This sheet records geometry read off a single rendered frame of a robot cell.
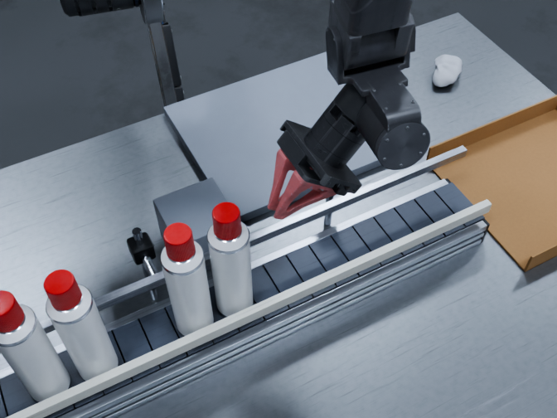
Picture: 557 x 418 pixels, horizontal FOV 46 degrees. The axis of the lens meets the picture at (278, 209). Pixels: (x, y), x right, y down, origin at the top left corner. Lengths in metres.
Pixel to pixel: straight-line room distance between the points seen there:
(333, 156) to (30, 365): 0.42
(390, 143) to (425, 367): 0.40
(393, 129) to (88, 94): 2.09
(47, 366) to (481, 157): 0.79
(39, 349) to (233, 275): 0.24
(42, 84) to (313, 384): 2.04
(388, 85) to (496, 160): 0.57
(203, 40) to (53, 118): 0.70
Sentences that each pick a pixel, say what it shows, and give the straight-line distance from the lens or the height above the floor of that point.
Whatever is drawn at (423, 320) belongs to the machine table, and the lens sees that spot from 1.00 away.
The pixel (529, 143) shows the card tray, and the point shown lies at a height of 0.83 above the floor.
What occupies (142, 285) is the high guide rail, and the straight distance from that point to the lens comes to 0.87.
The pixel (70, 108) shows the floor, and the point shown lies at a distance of 2.62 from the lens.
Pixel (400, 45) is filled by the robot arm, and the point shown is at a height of 1.27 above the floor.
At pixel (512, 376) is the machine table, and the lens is 0.99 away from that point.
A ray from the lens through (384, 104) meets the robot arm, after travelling 0.66.
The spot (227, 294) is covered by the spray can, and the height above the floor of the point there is 0.95.
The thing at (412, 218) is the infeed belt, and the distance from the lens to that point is 1.04.
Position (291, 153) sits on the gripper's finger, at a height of 1.14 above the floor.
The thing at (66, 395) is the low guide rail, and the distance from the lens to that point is 0.87.
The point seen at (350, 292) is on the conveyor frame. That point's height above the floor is 0.87.
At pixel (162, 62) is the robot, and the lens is 1.62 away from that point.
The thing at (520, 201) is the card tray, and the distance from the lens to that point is 1.17.
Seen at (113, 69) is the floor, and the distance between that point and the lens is 2.75.
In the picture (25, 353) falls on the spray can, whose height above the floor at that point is 1.01.
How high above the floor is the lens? 1.68
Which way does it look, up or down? 51 degrees down
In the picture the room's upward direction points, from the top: straight up
